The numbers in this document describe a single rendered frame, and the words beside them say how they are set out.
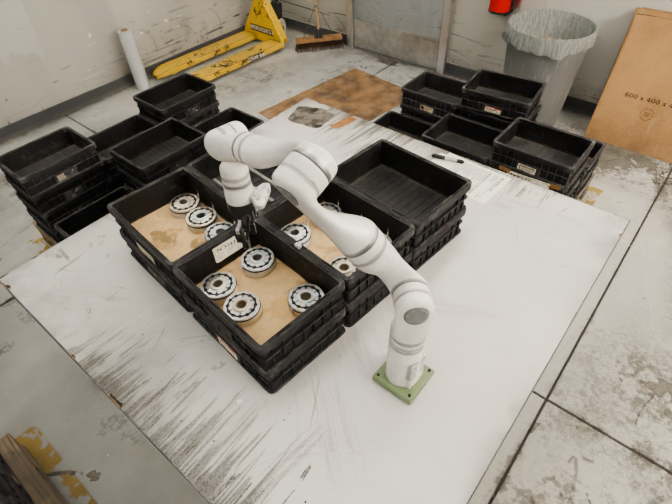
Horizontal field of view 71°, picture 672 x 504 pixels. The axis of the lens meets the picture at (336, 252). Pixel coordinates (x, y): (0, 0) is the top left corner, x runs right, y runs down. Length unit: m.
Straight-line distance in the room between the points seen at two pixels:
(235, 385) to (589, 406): 1.51
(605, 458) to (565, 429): 0.16
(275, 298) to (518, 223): 0.96
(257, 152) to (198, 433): 0.74
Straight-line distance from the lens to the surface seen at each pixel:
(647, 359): 2.57
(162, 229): 1.68
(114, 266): 1.82
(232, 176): 1.17
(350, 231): 0.92
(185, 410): 1.39
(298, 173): 0.85
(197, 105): 3.06
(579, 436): 2.23
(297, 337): 1.25
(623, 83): 3.82
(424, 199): 1.68
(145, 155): 2.76
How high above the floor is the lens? 1.88
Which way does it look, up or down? 45 degrees down
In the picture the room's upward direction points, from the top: 3 degrees counter-clockwise
